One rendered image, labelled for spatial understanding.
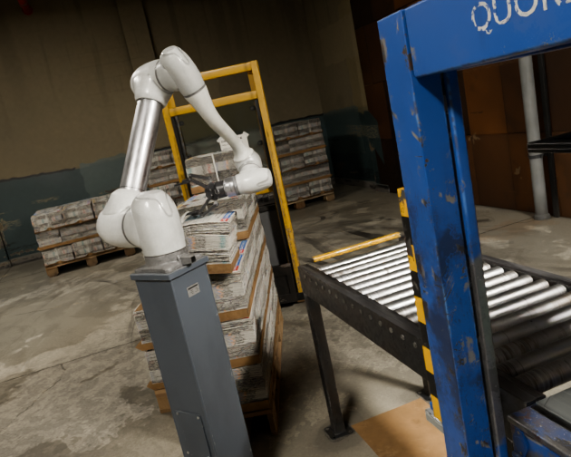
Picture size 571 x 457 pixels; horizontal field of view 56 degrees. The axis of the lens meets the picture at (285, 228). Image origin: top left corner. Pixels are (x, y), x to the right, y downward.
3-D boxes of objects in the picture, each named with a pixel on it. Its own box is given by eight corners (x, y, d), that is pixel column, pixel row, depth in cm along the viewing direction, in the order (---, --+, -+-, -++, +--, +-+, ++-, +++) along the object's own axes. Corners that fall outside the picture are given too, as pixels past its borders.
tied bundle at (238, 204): (181, 252, 292) (171, 211, 287) (191, 239, 321) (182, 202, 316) (249, 238, 290) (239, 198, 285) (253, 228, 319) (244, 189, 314)
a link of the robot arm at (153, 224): (162, 257, 182) (146, 194, 177) (130, 257, 193) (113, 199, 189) (196, 242, 194) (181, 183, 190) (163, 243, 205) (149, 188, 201)
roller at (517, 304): (424, 345, 148) (421, 328, 147) (558, 296, 160) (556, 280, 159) (435, 352, 143) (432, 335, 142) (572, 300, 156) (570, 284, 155)
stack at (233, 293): (198, 450, 253) (154, 286, 236) (227, 345, 367) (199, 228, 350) (278, 435, 251) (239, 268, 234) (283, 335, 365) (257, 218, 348)
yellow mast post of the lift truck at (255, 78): (294, 293, 414) (244, 62, 378) (294, 289, 423) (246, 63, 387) (304, 291, 414) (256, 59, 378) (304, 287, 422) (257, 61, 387)
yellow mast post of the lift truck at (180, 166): (210, 309, 418) (154, 82, 382) (212, 305, 427) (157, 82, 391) (222, 306, 418) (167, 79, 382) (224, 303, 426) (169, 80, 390)
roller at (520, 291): (411, 337, 154) (409, 322, 153) (542, 291, 167) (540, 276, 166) (421, 344, 149) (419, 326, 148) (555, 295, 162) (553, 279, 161)
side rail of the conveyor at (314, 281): (301, 292, 233) (295, 267, 231) (313, 288, 235) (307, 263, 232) (530, 457, 107) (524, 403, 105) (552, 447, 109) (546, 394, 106)
